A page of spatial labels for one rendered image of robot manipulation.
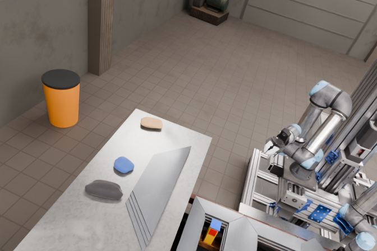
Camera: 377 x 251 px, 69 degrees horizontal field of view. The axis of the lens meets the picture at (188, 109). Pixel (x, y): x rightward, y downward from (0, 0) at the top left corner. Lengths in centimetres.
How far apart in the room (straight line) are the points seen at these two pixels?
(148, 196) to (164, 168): 21
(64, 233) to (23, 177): 164
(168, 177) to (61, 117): 198
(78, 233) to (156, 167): 53
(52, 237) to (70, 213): 13
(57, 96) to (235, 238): 223
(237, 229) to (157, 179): 57
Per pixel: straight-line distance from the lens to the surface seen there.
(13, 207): 286
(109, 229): 145
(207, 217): 181
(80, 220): 148
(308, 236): 228
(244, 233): 182
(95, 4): 394
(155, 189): 156
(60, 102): 320
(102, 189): 154
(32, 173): 304
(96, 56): 422
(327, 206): 221
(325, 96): 175
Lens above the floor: 233
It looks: 36 degrees down
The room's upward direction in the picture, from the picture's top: 16 degrees clockwise
